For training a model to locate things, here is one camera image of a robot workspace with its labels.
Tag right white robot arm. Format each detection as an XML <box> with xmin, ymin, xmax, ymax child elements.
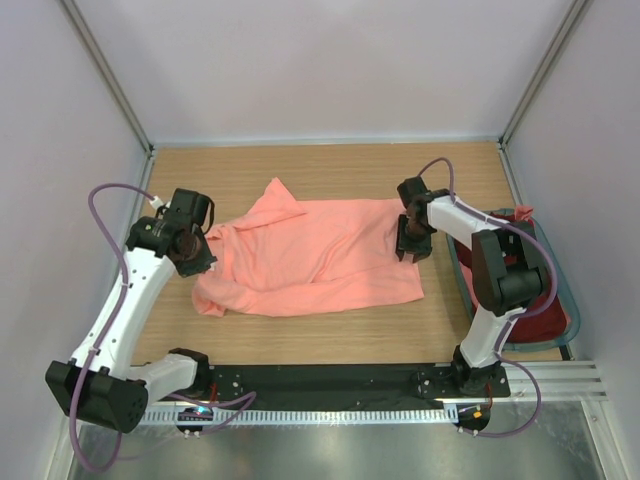
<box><xmin>395</xmin><ymin>176</ymin><xmax>557</xmax><ymax>396</ymax></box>

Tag teal plastic basket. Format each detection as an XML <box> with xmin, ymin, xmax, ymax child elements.
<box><xmin>445</xmin><ymin>206</ymin><xmax>581</xmax><ymax>353</ymax></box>

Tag dark red t shirt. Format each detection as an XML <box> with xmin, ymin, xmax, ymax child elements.
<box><xmin>454</xmin><ymin>209</ymin><xmax>571</xmax><ymax>344</ymax></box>

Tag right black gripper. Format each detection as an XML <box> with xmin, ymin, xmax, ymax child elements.
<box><xmin>395</xmin><ymin>214</ymin><xmax>432</xmax><ymax>263</ymax></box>

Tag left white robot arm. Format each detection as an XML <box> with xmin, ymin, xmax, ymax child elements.
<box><xmin>45</xmin><ymin>189</ymin><xmax>217</xmax><ymax>433</ymax></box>

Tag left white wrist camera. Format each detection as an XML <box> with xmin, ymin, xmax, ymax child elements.
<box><xmin>149</xmin><ymin>196</ymin><xmax>165</xmax><ymax>210</ymax></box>

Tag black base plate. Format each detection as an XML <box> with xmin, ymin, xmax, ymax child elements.
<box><xmin>211</xmin><ymin>363</ymin><xmax>511</xmax><ymax>402</ymax></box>

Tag white slotted cable duct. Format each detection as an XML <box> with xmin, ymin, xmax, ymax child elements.
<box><xmin>140</xmin><ymin>405</ymin><xmax>458</xmax><ymax>427</ymax></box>

